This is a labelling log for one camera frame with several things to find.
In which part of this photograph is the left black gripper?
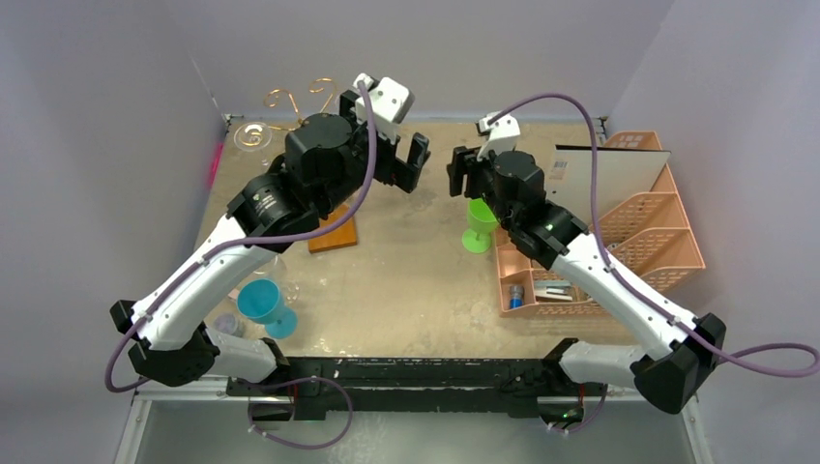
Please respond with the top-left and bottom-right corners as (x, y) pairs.
(319, 93), (428, 216)

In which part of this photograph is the green plastic goblet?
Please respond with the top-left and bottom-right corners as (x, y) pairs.
(461, 198), (498, 254)

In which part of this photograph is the clear wine glass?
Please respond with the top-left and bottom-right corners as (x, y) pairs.
(252, 254), (300, 305)
(233, 121), (274, 168)

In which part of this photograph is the blue plastic goblet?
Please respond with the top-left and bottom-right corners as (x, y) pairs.
(236, 279), (298, 339)

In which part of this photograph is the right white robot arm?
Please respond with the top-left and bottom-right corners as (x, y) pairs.
(447, 146), (726, 414)

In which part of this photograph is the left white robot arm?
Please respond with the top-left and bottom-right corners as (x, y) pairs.
(110, 80), (430, 395)

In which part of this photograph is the wooden rack base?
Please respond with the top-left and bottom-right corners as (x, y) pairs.
(307, 203), (358, 254)

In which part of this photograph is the grey board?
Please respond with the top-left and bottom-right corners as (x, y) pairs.
(543, 145), (671, 224)

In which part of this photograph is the peach plastic organizer basket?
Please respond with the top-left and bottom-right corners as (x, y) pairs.
(493, 165), (705, 318)

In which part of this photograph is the small grey jar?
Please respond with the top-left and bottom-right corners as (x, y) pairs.
(213, 313), (245, 337)

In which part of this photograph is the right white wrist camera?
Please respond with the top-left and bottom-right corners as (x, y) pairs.
(477, 112), (520, 161)

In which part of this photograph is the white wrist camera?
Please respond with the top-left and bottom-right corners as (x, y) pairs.
(477, 112), (520, 161)
(353, 72), (415, 144)

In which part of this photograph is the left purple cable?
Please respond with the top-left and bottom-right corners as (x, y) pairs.
(103, 79), (379, 450)

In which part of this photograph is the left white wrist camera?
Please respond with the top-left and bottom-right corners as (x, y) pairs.
(353, 72), (415, 144)

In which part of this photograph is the gold wire wine glass rack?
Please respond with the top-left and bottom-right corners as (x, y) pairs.
(262, 76), (340, 131)

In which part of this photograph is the blue grey hose connector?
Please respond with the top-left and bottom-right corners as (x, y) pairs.
(509, 284), (525, 310)

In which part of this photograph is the black aluminium base frame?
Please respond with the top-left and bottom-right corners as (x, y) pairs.
(129, 338), (707, 423)

